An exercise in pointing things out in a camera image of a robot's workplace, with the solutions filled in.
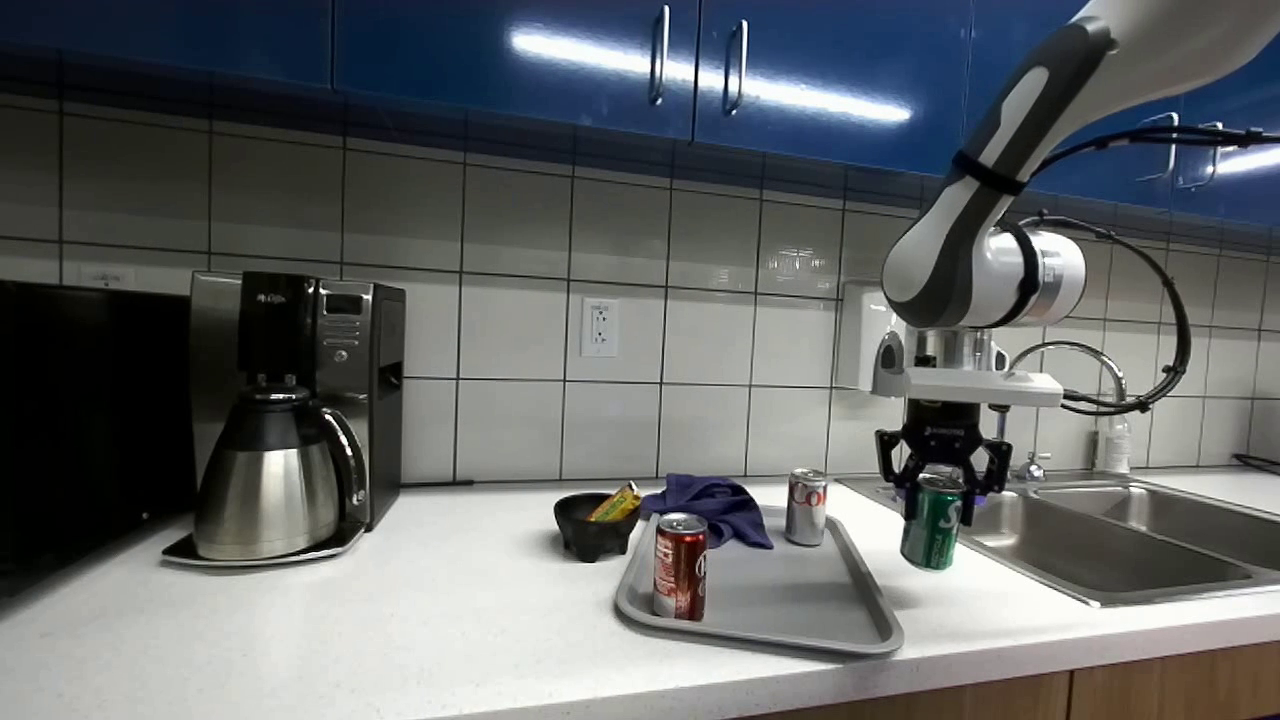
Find stainless steel double sink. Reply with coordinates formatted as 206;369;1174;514
852;472;1280;612

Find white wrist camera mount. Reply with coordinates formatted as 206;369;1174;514
872;365;1068;411

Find white wall soap dispenser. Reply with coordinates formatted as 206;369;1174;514
834;285;918;400

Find yellow item in bowl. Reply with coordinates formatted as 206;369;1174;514
583;479;646;528

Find blue cloth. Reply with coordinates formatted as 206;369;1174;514
637;468;775;552

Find white wall outlet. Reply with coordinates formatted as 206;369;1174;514
575;293;623;362

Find wooden lower cabinet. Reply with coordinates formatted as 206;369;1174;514
744;638;1280;720

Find metal cabinet handle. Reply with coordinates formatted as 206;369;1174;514
719;17;754;120
649;0;678;111

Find grey plastic tray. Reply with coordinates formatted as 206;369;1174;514
610;505;909;665

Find silver Diet Coke can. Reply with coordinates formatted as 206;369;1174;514
781;466;834;552

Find translucent soap bottle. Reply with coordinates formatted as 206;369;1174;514
1094;398;1135;479

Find black steel coffee maker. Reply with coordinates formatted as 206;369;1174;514
160;268;409;572

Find black microwave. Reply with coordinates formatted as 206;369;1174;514
0;275;200;595

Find black bowl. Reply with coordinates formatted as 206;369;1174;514
552;489;646;564

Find stainless steel carafe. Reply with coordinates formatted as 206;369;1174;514
191;389;369;560

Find chrome gooseneck faucet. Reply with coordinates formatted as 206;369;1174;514
1004;335;1133;484

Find green Sprite can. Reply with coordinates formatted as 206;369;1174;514
897;462;967;578

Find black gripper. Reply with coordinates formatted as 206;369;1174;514
872;400;1015;528

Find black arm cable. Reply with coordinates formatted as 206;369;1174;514
952;115;1280;421

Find red Dr Pepper can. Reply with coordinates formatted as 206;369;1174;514
649;508;714;626

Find blue upper cabinets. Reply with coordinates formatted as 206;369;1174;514
0;0;1280;237

